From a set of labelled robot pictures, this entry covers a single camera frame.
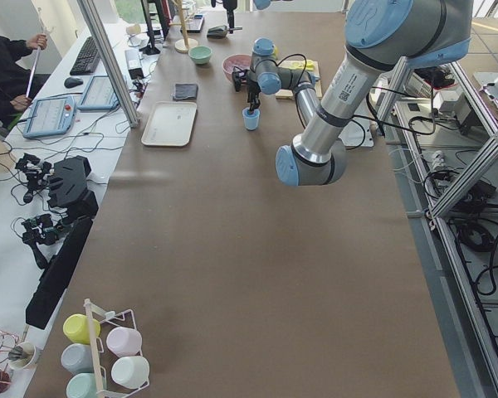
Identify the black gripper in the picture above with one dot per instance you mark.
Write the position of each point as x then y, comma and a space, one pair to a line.
253, 89

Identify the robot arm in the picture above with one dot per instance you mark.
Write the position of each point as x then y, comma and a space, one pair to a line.
377, 35
263, 4

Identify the blue plastic cup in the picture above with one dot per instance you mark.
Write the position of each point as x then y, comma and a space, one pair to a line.
251, 118

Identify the pink bowl of ice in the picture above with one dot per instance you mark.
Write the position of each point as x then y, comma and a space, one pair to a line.
235, 62

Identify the pink cup on rack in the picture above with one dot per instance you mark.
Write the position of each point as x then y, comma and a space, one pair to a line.
124, 342

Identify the yellow cup on rack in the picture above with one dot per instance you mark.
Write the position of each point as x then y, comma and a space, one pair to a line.
75, 328

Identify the white cup on rack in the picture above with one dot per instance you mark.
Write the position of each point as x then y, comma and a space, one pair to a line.
130, 372

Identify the grey cup on rack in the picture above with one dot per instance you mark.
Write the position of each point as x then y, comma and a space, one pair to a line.
77, 358

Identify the mint cup on rack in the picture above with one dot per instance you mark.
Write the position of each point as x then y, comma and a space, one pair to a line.
82, 385

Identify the paper cup with tools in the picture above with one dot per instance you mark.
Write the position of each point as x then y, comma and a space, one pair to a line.
24, 356

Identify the bamboo cutting board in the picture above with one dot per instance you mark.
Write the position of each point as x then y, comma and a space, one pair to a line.
288, 94

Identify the green ceramic bowl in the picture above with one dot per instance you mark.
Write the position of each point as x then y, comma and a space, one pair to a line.
200, 55

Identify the grey folded cloth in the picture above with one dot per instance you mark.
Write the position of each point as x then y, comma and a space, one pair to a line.
185, 91

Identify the cream rabbit tray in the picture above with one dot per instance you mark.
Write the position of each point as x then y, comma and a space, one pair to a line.
170, 124

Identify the wooden stand with base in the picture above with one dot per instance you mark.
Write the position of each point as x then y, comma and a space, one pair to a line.
187, 43

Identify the blue teach pendant far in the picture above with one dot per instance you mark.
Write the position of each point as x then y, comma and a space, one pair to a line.
98, 95

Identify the blue teach pendant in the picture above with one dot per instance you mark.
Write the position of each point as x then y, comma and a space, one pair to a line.
50, 117
98, 95

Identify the black keyboard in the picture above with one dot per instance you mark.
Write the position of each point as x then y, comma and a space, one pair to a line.
87, 59

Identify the black computer mouse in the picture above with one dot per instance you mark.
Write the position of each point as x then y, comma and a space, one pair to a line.
72, 82

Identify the black angular device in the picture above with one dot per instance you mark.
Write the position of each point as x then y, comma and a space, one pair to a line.
68, 189

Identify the blue teach pendant near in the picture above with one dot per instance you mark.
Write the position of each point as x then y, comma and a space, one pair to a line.
50, 117

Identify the black long box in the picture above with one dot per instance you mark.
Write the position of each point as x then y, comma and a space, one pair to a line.
57, 275

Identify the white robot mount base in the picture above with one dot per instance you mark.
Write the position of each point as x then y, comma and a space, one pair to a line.
357, 133

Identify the aluminium frame post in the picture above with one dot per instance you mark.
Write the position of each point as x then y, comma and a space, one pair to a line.
102, 42

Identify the white wire cup rack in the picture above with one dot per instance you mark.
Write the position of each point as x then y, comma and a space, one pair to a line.
100, 323

